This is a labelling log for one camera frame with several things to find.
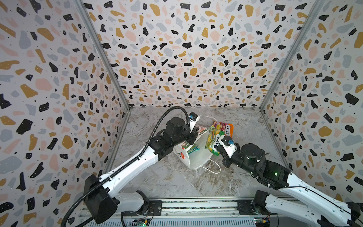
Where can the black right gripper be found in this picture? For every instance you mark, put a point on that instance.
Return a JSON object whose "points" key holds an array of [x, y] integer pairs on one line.
{"points": [[222, 150]]}

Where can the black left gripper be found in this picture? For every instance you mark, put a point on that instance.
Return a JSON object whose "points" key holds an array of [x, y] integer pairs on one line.
{"points": [[193, 135]]}

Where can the white paper bag floral print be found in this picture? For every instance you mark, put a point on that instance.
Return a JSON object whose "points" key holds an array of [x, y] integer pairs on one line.
{"points": [[197, 159]]}

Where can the green Fox's candy bag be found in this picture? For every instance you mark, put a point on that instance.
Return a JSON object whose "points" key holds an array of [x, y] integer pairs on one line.
{"points": [[212, 140]]}

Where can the orange pink Fox's candy bag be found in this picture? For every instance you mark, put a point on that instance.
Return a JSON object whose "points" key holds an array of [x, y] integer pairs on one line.
{"points": [[227, 128]]}

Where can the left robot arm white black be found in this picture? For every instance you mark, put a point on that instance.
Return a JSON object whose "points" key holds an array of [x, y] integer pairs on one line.
{"points": [[105, 198]]}

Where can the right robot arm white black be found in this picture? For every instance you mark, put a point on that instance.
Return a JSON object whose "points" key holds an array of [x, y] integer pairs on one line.
{"points": [[313, 207]]}

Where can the green snack packets in bag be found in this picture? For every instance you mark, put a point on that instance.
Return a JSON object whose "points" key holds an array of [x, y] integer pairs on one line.
{"points": [[193, 149]]}

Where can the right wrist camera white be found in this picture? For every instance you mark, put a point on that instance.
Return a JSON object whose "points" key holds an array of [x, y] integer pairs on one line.
{"points": [[228, 145]]}

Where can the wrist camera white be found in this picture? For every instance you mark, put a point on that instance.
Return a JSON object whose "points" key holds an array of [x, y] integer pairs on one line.
{"points": [[193, 119], [228, 145]]}

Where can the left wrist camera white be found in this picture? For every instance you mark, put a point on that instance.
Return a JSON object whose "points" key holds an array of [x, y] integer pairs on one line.
{"points": [[193, 119]]}

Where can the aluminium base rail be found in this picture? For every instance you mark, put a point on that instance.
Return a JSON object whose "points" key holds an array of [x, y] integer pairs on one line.
{"points": [[201, 212]]}

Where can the aluminium corner post left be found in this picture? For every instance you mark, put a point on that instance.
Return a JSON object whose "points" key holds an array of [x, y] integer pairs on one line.
{"points": [[98, 46]]}

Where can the aluminium corner post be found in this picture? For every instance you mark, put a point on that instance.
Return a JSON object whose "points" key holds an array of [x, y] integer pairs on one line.
{"points": [[316, 7], [98, 46]]}

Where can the aluminium corner post right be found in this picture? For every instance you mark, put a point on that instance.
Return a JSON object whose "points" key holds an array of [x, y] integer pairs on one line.
{"points": [[316, 7]]}

